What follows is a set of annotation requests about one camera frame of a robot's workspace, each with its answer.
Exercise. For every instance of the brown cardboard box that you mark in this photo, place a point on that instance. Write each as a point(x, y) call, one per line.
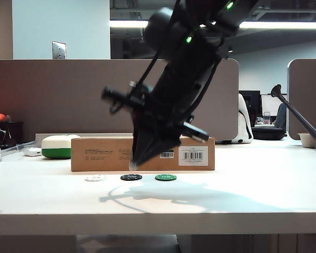
point(102, 154)

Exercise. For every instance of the green and white case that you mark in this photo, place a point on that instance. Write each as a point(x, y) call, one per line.
point(56, 147)

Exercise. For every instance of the white poker chip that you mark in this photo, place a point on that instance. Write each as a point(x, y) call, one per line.
point(95, 178)

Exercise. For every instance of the white paper bowl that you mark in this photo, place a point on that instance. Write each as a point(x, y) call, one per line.
point(306, 141)

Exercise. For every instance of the black computer monitor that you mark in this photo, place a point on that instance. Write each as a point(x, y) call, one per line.
point(254, 100)

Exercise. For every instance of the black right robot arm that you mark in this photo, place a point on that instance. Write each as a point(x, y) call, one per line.
point(189, 66)

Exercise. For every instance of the silver wall switch plate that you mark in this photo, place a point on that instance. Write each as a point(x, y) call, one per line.
point(58, 50)

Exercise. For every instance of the seated person in background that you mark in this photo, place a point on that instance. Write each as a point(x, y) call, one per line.
point(281, 116)

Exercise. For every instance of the green poker chip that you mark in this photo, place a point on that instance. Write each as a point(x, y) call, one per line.
point(165, 177)

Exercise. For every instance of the clear acrylic plate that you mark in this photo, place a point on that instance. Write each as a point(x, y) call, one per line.
point(15, 148)

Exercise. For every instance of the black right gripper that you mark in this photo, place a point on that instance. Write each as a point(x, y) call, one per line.
point(163, 118)

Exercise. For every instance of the clear bottle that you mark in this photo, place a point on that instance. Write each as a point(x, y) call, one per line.
point(266, 117)

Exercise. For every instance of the white and black plush toy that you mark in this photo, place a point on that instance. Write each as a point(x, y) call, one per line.
point(243, 126)

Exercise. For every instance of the monitor with white screen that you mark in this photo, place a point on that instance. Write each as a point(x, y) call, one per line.
point(270, 105)

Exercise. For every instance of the black oval zip case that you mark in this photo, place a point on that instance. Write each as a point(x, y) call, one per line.
point(268, 133)

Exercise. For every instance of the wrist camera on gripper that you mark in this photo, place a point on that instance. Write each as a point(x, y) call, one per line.
point(135, 91)

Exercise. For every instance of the wide grey desk partition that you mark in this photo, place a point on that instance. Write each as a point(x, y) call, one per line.
point(68, 100)

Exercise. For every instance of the black container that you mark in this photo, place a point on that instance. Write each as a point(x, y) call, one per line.
point(13, 131)

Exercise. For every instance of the small white earbud case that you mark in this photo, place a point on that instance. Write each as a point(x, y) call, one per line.
point(33, 151)

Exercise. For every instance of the narrow grey desk partition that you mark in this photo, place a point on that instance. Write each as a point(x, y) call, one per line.
point(308, 87)

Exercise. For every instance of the black poker chip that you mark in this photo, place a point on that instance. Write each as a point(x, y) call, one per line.
point(131, 177)

